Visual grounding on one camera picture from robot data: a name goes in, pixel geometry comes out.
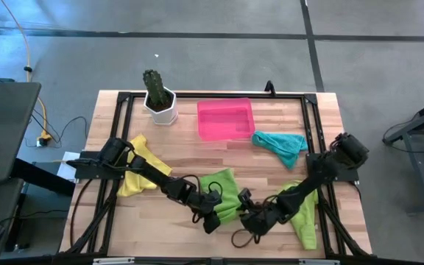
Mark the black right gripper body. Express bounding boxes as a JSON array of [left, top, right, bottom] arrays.
[[238, 204, 283, 236]]

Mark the white paper sheet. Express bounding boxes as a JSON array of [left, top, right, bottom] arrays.
[[56, 151, 78, 182]]

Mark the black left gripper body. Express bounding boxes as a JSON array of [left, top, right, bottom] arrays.
[[188, 189, 223, 222]]

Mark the small black bracket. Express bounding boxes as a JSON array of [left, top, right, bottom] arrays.
[[264, 79, 278, 96]]

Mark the green microfiber towel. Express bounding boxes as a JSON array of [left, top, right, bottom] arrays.
[[199, 168, 243, 225]]

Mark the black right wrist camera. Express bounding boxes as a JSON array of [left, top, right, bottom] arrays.
[[237, 188, 254, 208]]

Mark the black side desk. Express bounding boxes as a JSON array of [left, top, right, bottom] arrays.
[[0, 81, 42, 184]]

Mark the yellow microfiber towel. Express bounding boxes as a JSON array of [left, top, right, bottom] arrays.
[[116, 132, 173, 198]]

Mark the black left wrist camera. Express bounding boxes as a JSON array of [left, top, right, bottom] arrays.
[[202, 211, 222, 235]]

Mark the pink cloth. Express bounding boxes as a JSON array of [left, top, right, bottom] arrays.
[[196, 96, 256, 142]]

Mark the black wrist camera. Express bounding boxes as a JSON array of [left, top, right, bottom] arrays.
[[237, 188, 254, 208], [202, 211, 222, 235]]

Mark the teal microfiber towel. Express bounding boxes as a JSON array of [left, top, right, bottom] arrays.
[[251, 130, 308, 171]]

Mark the black floor cable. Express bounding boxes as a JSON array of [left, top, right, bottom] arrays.
[[381, 117, 424, 155], [30, 115, 90, 149]]

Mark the yellow floor cable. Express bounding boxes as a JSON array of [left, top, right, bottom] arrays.
[[0, 0, 53, 147]]

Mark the black aluminium table frame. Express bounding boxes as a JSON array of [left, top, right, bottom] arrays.
[[59, 90, 373, 265]]

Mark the black metal stand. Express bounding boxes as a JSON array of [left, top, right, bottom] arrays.
[[383, 93, 424, 214]]

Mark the silver aluminium bracket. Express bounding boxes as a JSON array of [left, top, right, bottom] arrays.
[[93, 257, 135, 265], [299, 258, 341, 265]]

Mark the lime microfiber towel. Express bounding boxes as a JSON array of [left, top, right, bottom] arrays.
[[277, 180, 319, 251]]

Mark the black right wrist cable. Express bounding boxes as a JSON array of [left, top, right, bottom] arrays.
[[230, 227, 261, 249]]

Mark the green cactus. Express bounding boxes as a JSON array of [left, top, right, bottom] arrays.
[[142, 68, 171, 107]]

